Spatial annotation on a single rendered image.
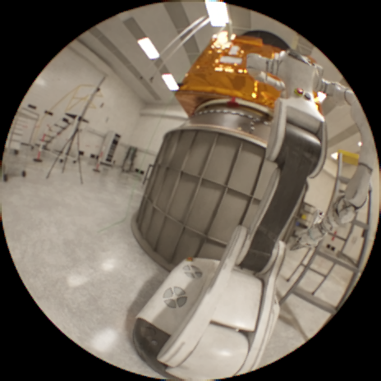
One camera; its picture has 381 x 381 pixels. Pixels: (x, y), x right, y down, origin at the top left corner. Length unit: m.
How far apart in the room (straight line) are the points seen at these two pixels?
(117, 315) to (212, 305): 0.53
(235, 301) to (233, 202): 0.67
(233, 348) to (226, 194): 0.84
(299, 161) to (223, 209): 0.64
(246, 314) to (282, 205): 0.35
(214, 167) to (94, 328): 1.20
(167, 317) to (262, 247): 0.43
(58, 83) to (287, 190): 7.86
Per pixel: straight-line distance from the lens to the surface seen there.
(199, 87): 1.80
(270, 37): 3.69
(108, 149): 8.06
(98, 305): 0.82
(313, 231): 0.59
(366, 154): 0.51
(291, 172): 0.44
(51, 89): 7.60
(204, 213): 0.93
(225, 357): 0.40
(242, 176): 0.93
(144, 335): 0.56
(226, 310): 0.42
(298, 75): 0.67
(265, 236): 0.49
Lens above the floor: 0.72
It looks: 4 degrees down
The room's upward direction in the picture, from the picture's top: 20 degrees clockwise
